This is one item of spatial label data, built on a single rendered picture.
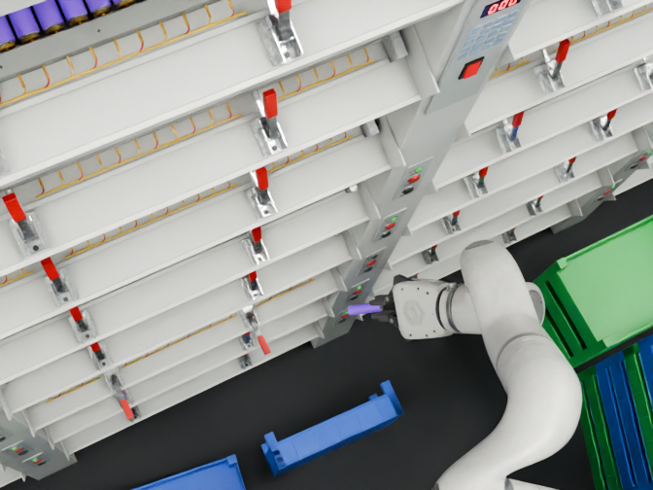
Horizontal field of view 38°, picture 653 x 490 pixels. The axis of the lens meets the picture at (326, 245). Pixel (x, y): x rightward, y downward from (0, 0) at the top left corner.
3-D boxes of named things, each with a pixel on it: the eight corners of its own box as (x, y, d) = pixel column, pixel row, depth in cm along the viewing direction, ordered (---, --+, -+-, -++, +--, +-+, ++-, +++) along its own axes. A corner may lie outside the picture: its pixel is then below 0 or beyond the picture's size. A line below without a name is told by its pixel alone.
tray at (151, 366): (333, 288, 186) (347, 291, 176) (35, 426, 172) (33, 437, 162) (293, 192, 183) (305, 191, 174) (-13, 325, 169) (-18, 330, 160)
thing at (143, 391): (323, 312, 204) (340, 319, 191) (52, 439, 190) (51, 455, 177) (287, 226, 202) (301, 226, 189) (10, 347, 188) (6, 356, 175)
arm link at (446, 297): (446, 288, 156) (431, 288, 158) (455, 339, 157) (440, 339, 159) (475, 275, 162) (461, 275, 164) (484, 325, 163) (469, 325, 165)
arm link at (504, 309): (477, 297, 127) (448, 244, 157) (505, 404, 131) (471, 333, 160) (543, 278, 127) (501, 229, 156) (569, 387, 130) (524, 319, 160)
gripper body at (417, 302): (436, 284, 158) (386, 285, 166) (447, 343, 159) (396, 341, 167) (463, 273, 163) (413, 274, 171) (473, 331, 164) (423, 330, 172)
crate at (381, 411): (389, 425, 228) (374, 394, 230) (404, 412, 209) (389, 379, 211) (274, 477, 221) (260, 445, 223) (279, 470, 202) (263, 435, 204)
